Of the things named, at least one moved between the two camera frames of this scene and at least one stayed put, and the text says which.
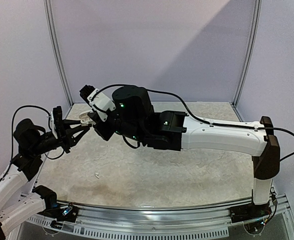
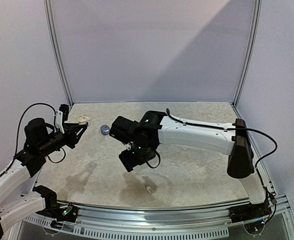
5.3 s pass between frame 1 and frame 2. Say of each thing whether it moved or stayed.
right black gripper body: moved
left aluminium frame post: stayed
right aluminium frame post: stayed
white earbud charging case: stayed
